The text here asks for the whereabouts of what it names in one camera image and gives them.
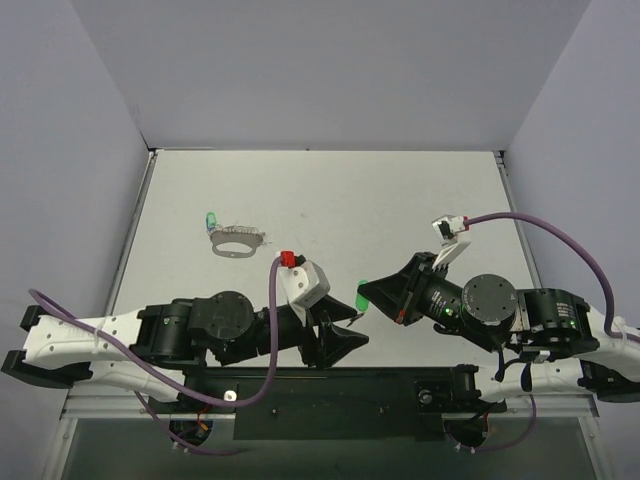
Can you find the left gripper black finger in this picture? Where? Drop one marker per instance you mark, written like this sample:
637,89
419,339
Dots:
335,343
335,309

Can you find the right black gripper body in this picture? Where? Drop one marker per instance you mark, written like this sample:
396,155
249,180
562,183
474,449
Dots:
409,292

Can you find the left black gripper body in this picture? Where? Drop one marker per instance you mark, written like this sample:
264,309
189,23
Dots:
314,335

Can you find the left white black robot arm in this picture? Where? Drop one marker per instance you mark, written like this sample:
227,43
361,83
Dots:
159,350

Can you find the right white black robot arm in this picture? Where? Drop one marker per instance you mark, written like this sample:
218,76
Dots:
548,341

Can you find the green blue key tag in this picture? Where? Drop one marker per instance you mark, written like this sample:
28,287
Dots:
210,221

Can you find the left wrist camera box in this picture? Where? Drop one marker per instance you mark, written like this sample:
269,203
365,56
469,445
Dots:
304,285

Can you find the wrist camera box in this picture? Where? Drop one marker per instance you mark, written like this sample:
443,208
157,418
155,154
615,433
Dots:
454,237
304,285

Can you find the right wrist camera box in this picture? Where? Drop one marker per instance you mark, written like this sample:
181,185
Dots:
454,237

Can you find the aluminium frame rail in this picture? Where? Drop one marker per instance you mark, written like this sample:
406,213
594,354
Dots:
121,406

